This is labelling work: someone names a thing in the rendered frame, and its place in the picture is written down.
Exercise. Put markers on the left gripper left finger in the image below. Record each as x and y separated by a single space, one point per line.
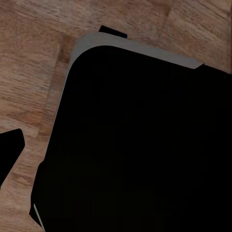
11 145

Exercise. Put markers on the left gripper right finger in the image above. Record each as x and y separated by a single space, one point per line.
224 143

